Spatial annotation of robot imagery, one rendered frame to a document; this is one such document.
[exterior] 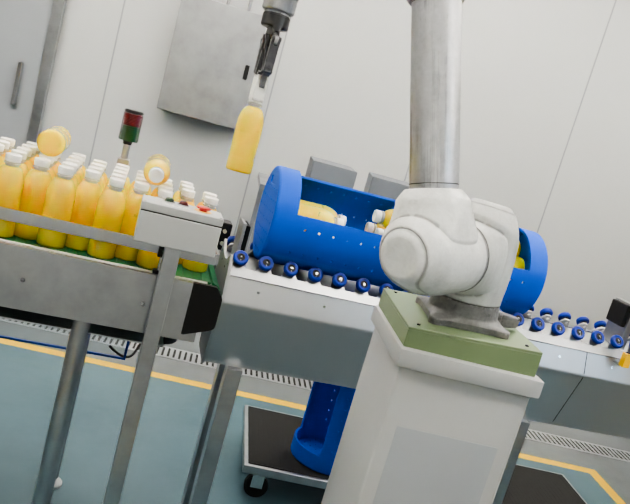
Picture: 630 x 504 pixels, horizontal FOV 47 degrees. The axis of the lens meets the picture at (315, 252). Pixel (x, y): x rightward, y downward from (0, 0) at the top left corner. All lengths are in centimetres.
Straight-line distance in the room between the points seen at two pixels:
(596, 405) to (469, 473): 105
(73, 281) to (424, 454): 97
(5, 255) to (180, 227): 45
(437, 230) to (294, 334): 86
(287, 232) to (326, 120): 349
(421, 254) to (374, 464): 49
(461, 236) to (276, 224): 73
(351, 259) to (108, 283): 68
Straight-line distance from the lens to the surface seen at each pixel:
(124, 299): 195
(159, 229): 178
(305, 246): 204
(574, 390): 255
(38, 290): 196
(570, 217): 607
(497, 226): 157
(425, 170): 144
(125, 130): 243
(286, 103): 544
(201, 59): 523
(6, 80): 565
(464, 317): 160
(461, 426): 161
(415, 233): 136
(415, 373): 153
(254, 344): 214
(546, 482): 347
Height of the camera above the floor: 140
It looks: 10 degrees down
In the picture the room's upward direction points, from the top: 16 degrees clockwise
